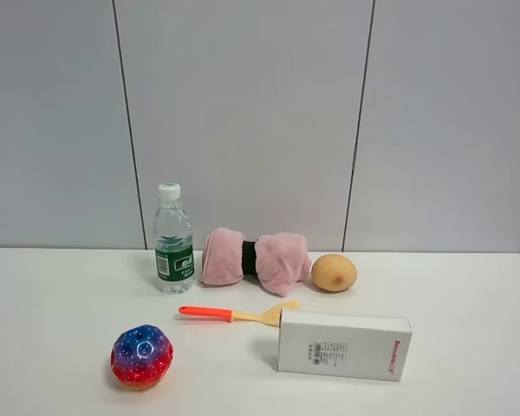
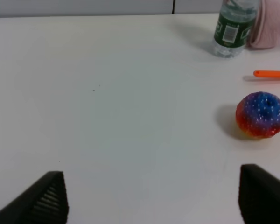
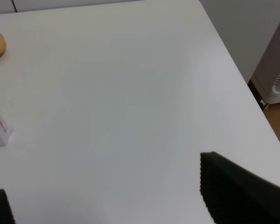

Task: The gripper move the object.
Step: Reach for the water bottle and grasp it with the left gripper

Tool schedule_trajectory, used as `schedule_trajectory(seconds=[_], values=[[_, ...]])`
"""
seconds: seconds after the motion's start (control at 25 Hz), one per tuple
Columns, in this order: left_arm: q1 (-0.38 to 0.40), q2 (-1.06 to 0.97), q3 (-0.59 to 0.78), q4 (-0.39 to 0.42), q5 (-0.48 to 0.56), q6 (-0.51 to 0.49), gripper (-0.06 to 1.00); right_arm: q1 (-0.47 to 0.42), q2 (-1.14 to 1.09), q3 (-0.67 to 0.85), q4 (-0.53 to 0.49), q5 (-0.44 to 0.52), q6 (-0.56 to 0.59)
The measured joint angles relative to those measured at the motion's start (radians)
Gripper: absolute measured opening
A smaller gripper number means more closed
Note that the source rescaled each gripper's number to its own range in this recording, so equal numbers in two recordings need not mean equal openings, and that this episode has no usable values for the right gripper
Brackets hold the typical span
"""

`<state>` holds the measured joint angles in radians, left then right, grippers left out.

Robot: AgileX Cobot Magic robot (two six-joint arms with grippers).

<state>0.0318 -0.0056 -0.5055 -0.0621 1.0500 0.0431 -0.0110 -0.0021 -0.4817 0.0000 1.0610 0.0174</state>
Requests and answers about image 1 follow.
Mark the clear water bottle green label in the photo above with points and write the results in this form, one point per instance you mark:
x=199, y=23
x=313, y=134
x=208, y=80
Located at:
x=173, y=244

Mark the pink rolled towel black band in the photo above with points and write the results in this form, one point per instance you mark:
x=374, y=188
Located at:
x=278, y=262

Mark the tan egg-shaped ball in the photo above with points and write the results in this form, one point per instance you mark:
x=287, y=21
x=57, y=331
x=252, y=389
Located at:
x=333, y=273

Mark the white cardboard box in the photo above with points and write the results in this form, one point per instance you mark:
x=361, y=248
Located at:
x=353, y=346

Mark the blue red starry ball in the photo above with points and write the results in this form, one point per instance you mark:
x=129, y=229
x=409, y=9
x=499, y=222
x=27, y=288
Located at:
x=141, y=357

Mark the wooden spatula orange handle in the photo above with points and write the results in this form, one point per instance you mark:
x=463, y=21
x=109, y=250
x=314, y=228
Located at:
x=270, y=317

